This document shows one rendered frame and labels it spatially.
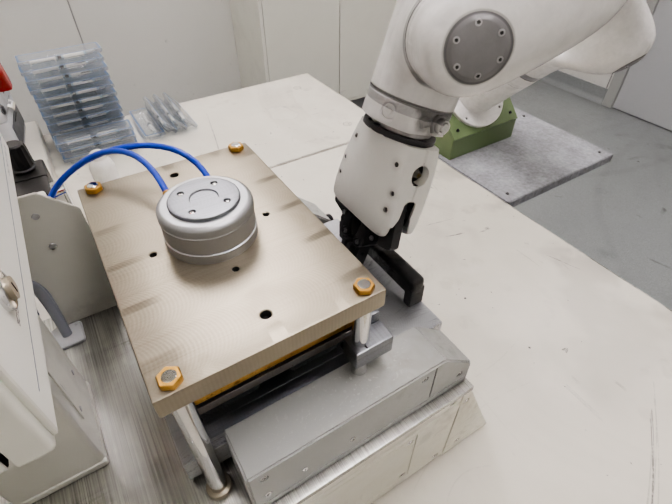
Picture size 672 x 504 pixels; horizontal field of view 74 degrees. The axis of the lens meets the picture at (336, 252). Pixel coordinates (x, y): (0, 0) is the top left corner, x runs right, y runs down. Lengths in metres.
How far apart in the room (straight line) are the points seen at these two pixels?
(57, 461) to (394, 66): 0.45
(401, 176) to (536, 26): 0.16
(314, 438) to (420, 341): 0.14
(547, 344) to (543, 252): 0.24
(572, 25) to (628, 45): 0.64
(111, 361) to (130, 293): 0.21
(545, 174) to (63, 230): 1.05
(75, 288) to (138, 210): 0.18
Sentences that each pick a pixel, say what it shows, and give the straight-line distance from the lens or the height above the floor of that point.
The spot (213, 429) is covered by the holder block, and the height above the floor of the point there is 0.98.
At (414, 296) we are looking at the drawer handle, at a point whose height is 0.99.
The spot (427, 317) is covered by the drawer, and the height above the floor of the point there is 0.97.
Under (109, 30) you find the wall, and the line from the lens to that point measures 2.89.
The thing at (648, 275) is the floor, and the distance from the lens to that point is 2.33.
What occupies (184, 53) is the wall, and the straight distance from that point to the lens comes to 3.00.
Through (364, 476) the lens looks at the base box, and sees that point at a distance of 0.53.
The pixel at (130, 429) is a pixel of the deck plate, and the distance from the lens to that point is 0.52.
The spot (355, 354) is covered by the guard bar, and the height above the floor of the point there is 1.04.
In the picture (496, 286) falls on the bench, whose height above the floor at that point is 0.75.
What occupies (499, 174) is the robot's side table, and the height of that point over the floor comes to 0.75.
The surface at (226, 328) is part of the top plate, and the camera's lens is 0.33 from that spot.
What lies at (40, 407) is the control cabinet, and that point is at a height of 1.18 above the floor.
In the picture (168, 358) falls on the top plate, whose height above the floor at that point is 1.11.
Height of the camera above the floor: 1.36
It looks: 43 degrees down
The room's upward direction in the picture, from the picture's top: straight up
